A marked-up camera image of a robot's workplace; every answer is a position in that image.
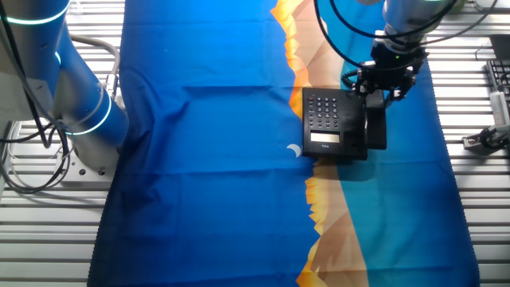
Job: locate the camera stand clamp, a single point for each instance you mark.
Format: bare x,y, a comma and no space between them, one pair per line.
488,139

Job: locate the black telephone handset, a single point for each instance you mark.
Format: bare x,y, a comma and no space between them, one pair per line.
376,127

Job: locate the blue mountain print cloth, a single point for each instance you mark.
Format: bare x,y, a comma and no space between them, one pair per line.
219,179

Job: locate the black telephone base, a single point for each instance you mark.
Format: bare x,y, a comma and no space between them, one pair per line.
330,127

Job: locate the black keyboard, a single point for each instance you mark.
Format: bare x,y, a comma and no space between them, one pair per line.
500,75

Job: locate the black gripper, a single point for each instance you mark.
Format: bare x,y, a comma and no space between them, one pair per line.
392,65

